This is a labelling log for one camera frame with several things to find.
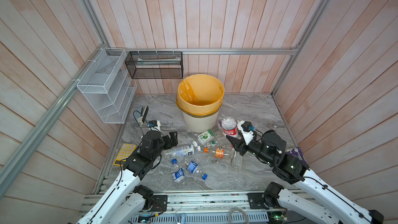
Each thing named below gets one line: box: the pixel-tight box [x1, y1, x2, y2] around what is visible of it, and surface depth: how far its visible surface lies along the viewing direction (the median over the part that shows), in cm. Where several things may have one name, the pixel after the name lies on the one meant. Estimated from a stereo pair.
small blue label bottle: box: [171, 158, 186, 184], surface depth 80 cm
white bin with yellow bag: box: [176, 74, 225, 133], surface depth 92 cm
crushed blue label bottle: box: [184, 160, 208, 182], surface depth 81 cm
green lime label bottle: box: [197, 129, 215, 145], surface depth 95 cm
